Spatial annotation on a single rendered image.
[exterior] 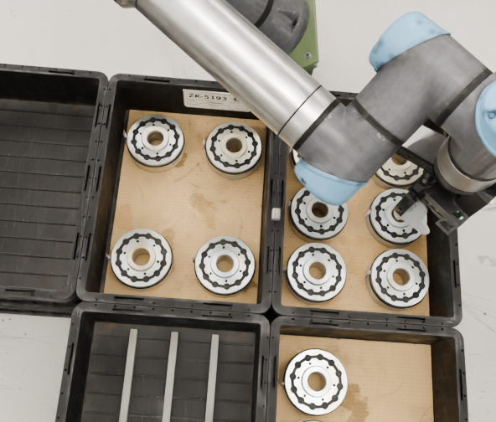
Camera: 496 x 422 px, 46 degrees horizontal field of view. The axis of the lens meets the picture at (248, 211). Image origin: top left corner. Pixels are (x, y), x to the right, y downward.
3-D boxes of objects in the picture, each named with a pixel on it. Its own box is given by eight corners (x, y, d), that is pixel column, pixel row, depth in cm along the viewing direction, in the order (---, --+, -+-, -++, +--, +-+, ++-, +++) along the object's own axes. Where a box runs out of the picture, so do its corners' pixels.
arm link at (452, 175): (432, 147, 65) (482, 103, 67) (421, 162, 70) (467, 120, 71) (483, 195, 64) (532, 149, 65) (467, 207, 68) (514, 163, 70)
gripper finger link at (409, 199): (394, 222, 84) (421, 196, 76) (386, 214, 84) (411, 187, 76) (415, 203, 86) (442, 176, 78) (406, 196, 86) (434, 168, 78)
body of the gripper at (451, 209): (444, 238, 79) (477, 214, 68) (398, 192, 81) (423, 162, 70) (482, 202, 81) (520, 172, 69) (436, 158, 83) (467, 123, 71)
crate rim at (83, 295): (112, 79, 104) (110, 71, 101) (280, 93, 105) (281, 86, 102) (77, 303, 91) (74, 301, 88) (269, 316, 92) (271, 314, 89)
